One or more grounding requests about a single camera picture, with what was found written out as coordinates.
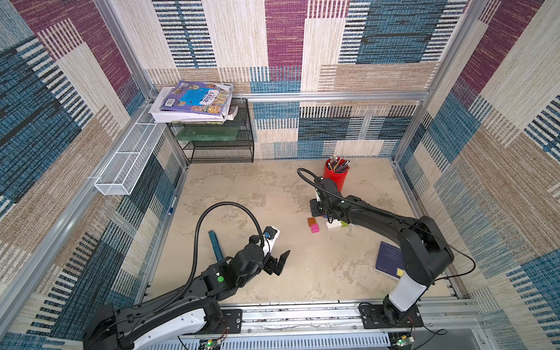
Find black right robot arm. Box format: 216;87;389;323
297;168;459;328

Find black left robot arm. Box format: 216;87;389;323
83;201;289;349

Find white lego brick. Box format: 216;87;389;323
325;220;342;230

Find red pen cup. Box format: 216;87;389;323
322;160;349;192

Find pens in cup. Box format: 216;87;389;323
326;155;350;174

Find teal blue marker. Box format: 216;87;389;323
209;230;224;262

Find dark blue notebook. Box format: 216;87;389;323
375;242;405;279

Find green folder on shelf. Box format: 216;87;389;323
176;126;239;142

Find stack of books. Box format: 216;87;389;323
149;80;239;123

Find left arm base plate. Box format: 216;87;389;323
195;309;243;335

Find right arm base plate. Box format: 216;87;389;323
358;303;424;330

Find black wire mesh shelf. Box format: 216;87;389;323
167;99;255;164

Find white wire basket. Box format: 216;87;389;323
94;122;165;195

